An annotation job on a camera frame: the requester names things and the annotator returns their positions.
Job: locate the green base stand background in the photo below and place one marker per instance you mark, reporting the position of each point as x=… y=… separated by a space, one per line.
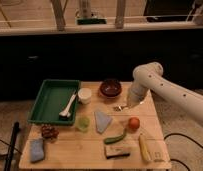
x=89 y=21

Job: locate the orange tomato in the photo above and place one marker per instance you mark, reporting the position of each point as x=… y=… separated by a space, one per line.
x=133 y=123

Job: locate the green cucumber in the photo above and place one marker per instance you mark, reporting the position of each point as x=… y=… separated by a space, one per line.
x=111 y=140

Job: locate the light blue folded cloth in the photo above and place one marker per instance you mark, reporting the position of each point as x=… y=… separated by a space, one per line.
x=102 y=121

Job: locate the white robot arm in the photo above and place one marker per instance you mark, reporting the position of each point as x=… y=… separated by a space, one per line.
x=149 y=77

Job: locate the green plastic cup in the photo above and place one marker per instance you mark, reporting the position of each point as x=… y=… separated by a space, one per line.
x=83 y=123

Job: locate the green plastic tray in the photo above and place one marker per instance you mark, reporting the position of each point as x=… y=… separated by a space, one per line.
x=52 y=98

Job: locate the white brush in tray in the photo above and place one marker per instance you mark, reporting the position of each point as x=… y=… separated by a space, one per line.
x=65 y=113

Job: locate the yellow banana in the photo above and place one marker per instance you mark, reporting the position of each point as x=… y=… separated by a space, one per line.
x=143 y=148

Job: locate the brown grape bunch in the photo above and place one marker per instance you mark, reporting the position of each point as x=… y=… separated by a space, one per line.
x=49 y=132

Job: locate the dark red bowl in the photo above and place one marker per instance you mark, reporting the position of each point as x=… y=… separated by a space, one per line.
x=110 y=88

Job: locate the wooden table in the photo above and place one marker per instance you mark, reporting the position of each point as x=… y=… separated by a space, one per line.
x=74 y=149

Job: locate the black pole left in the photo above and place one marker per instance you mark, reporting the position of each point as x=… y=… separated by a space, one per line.
x=11 y=147

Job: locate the white cup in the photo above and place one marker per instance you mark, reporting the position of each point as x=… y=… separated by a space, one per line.
x=84 y=95

